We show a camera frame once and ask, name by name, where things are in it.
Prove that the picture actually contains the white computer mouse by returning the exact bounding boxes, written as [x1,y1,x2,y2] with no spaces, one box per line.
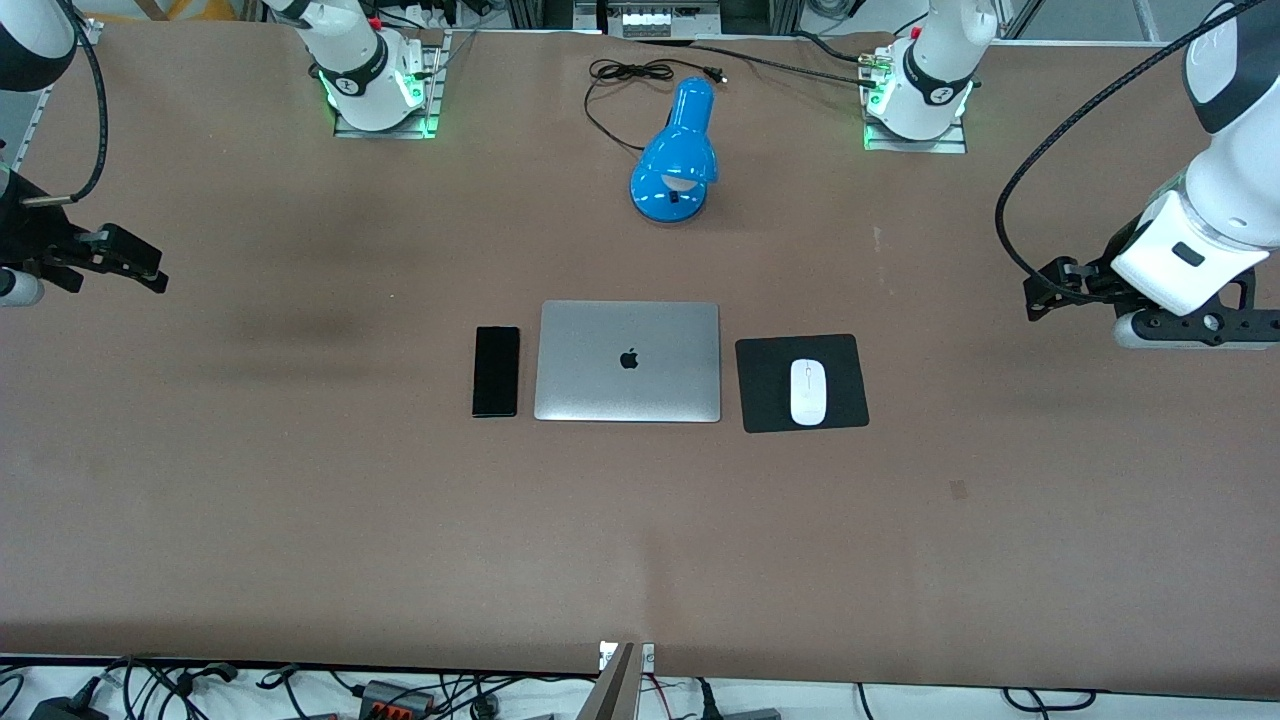
[789,358,829,428]

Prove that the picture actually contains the black smartphone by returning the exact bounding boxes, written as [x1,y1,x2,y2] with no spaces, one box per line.
[472,326,521,419]

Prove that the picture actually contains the black mouse pad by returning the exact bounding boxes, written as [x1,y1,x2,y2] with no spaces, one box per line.
[735,334,870,434]

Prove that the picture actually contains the blue desk lamp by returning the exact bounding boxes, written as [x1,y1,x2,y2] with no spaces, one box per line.
[629,77,720,225]

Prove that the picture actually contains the silver closed laptop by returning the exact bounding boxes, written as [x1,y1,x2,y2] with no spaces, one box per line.
[533,300,722,424]

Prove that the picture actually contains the black power adapter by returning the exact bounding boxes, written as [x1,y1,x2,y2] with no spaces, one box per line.
[28,695,111,720]

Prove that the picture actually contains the white power strip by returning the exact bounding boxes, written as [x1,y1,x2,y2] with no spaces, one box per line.
[620,8,703,40]

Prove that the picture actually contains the grey connector box orange levers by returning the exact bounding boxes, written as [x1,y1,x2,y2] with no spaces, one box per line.
[358,680,437,719]

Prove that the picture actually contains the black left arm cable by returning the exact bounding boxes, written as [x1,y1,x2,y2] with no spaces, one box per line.
[995,0,1263,301]

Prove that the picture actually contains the aluminium table edge rail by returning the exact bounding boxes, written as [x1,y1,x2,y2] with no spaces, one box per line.
[15,18,106,166]

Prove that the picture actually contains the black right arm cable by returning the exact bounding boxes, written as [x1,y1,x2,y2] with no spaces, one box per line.
[20,0,110,207]

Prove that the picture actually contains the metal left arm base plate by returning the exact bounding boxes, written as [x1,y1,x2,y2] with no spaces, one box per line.
[861,45,969,155]

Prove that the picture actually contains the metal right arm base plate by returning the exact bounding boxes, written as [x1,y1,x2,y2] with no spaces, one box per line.
[332,30,443,140]

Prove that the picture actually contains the black cable to arm base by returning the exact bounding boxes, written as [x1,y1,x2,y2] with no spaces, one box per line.
[640,36,886,91]

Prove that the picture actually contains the black looped floor cable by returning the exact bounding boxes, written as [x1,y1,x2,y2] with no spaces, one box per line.
[1002,687,1098,714]

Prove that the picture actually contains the tangled black cable bundle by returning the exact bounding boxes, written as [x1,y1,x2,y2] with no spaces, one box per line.
[98,655,241,720]

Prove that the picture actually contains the aluminium frame structure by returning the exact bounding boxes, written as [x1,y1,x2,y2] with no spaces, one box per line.
[505,0,801,39]

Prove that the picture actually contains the black lamp power cable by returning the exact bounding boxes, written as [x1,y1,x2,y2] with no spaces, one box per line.
[584,58,728,154]

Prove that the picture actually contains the grey angled post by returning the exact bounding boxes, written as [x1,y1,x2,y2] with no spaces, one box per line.
[574,642,643,720]

